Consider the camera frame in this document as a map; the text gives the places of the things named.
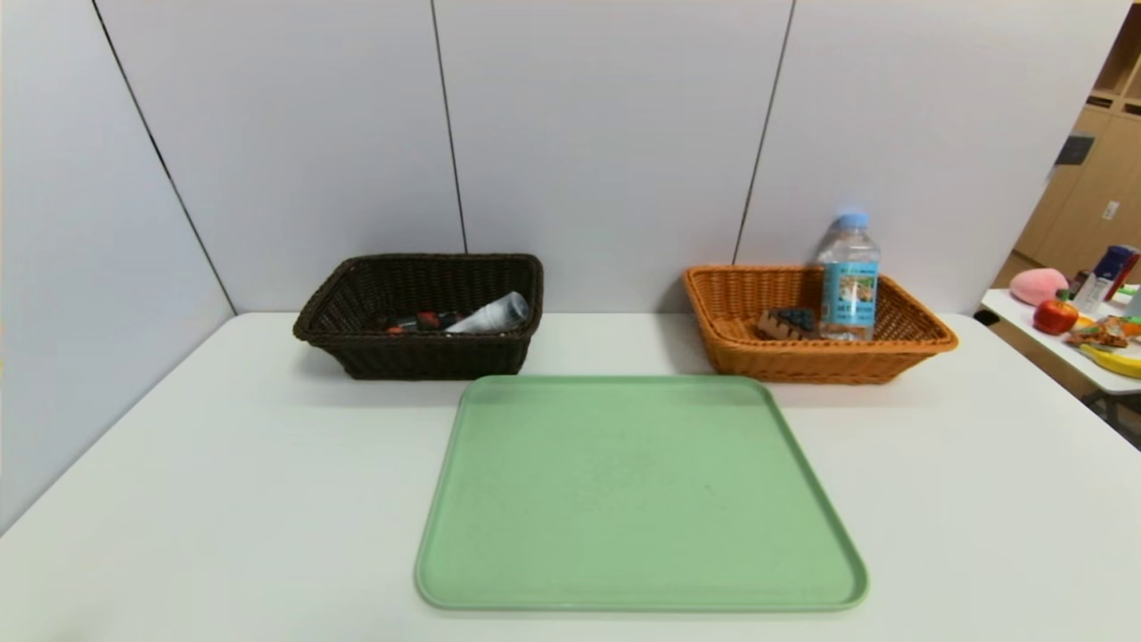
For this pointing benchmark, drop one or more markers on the white lotion bottle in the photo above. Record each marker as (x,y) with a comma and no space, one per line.
(495,316)

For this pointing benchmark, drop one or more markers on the red rubber duck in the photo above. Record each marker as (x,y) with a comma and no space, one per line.
(428,320)

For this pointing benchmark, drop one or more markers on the dark green cone tube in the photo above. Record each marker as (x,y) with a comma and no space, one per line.
(401,325)

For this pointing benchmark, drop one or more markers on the chocolate blueberry cake slice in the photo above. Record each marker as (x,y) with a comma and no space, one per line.
(788,324)

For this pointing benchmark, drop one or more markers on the clear water bottle blue label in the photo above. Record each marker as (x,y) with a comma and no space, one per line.
(849,276)

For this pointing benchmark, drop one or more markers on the dark brown wicker basket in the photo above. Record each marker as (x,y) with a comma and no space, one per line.
(410,352)

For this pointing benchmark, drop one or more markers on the orange wicker basket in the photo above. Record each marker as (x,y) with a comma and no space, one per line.
(802,357)

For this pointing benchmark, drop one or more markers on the light green plastic tray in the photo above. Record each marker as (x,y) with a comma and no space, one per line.
(642,499)

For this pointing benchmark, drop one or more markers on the white side table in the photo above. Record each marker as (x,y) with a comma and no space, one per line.
(1038,343)

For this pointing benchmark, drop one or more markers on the pink peach toy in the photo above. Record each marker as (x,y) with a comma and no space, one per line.
(1038,285)

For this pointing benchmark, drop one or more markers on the red apple toy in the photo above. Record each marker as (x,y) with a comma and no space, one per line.
(1056,316)

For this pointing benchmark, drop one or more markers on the small white bottle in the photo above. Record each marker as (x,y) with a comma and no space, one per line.
(1087,292)

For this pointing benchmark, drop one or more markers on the light wooden cabinet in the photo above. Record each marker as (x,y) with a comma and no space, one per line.
(1092,205)

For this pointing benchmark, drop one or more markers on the yellow banana toy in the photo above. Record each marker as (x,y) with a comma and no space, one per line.
(1119,361)

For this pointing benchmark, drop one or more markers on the grey wall box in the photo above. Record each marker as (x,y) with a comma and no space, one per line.
(1077,149)

